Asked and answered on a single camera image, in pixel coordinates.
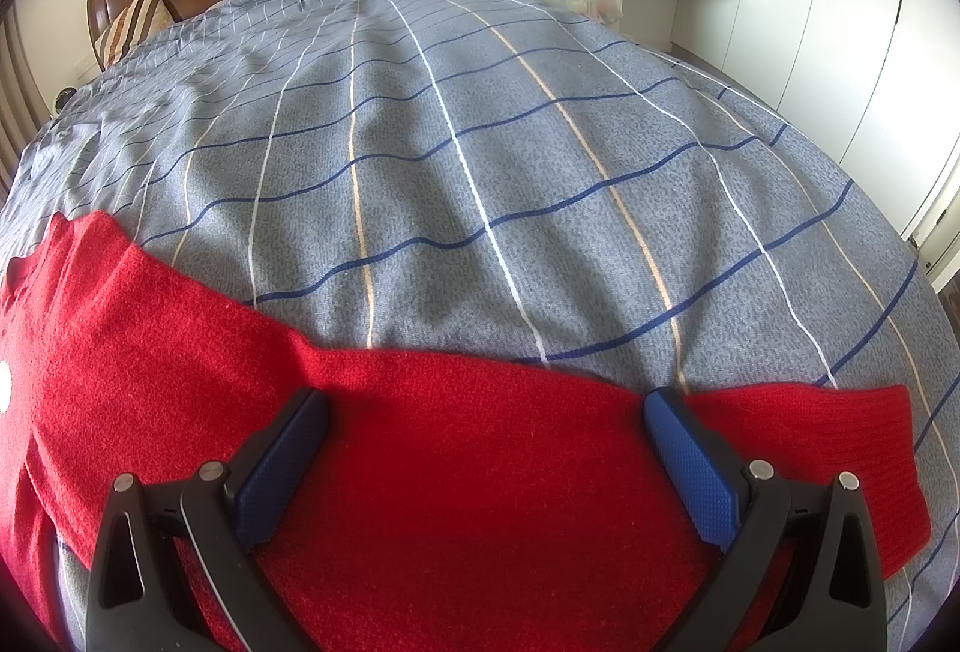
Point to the blue plaid duvet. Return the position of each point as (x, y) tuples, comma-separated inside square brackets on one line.
[(525, 172)]

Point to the red knit sweater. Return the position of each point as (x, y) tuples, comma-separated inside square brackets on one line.
[(450, 472)]

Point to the white wardrobe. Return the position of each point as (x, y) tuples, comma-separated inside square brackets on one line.
[(825, 21)]

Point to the beige curtain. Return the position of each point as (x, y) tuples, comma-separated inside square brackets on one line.
[(19, 97)]

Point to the brown striped pillow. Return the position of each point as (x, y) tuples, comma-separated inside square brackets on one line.
[(135, 25)]

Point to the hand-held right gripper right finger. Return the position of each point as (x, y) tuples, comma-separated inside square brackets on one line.
[(694, 464)]

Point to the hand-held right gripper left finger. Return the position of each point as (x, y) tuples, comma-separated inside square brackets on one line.
[(277, 464)]

